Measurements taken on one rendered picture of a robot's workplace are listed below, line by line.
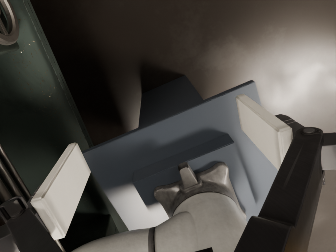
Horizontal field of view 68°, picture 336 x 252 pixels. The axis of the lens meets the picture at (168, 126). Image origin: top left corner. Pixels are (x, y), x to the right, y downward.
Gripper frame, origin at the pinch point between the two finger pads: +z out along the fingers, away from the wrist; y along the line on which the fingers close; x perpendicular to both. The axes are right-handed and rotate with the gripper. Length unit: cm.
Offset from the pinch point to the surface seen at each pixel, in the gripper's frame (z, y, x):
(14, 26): 45, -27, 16
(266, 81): 111, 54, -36
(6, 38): 39.2, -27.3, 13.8
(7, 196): 33, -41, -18
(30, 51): 57, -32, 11
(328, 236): 112, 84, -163
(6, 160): 40, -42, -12
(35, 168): 57, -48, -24
